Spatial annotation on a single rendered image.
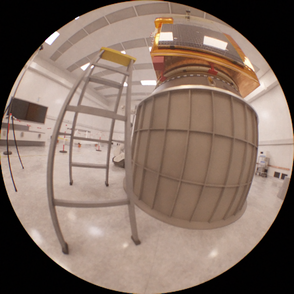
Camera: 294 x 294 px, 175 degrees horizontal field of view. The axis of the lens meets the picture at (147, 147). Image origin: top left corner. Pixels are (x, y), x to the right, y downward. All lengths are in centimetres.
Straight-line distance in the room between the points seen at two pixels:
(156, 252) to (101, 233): 37
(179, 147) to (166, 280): 89
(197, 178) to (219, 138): 35
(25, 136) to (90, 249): 408
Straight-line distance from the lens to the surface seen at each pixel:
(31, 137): 440
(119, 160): 226
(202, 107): 82
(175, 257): 72
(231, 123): 88
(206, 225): 99
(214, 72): 146
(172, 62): 145
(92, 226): 81
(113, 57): 117
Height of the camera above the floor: 62
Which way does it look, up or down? 1 degrees down
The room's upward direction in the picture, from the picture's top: 8 degrees clockwise
